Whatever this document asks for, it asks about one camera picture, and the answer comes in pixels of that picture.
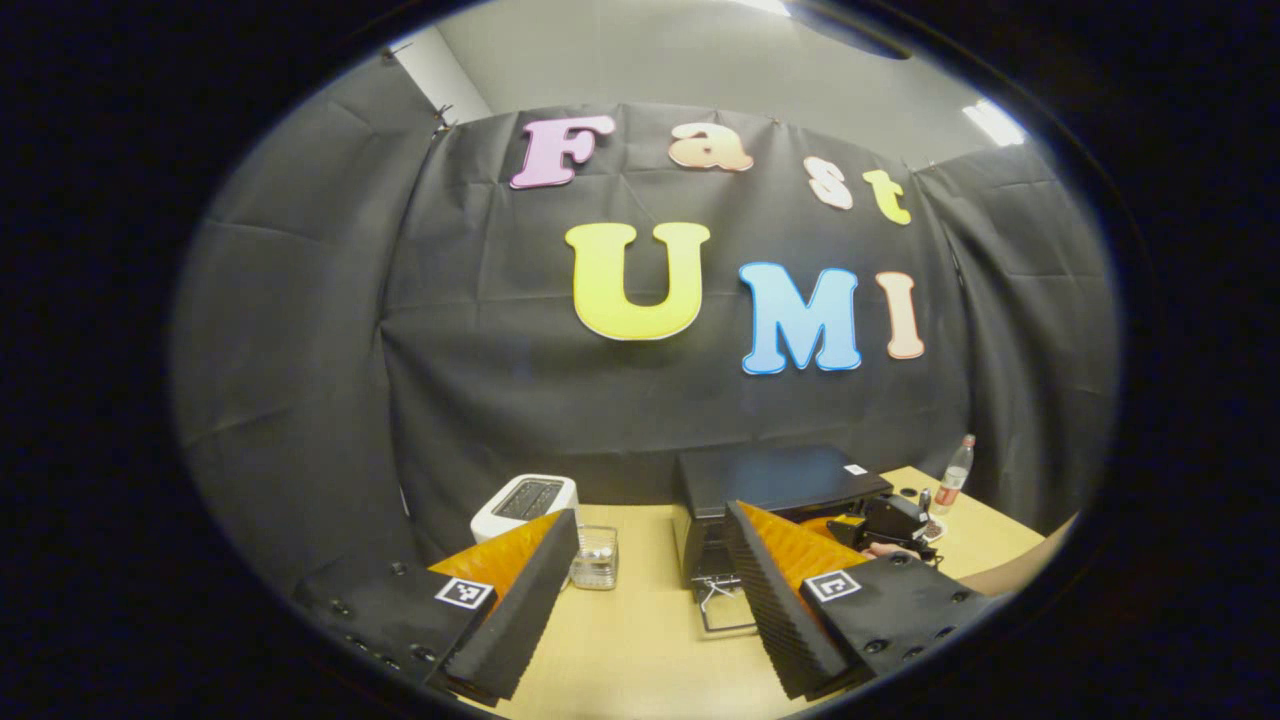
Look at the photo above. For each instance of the large ceiling light panel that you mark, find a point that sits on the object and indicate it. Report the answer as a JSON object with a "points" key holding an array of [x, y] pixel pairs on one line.
{"points": [[765, 5]]}

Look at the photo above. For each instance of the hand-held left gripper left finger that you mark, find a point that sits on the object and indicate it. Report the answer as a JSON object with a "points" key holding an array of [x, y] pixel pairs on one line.
{"points": [[520, 610]]}

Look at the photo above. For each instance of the small ceiling light panel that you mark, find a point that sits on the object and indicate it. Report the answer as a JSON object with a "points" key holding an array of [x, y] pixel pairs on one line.
{"points": [[993, 122]]}

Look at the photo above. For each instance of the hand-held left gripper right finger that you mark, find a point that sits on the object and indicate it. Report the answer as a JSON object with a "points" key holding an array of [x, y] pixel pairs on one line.
{"points": [[770, 600]]}

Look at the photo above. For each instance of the black electric oven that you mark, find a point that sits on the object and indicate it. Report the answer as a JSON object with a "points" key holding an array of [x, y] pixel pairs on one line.
{"points": [[770, 478]]}

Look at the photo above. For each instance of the black backdrop cloth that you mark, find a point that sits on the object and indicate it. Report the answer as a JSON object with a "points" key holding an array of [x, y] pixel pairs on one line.
{"points": [[300, 350]]}

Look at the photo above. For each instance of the red label plastic bottle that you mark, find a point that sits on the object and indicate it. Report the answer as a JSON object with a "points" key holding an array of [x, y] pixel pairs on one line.
{"points": [[955, 480]]}

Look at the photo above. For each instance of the white toaster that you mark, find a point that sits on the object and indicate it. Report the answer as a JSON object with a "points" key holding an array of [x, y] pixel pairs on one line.
{"points": [[525, 495]]}

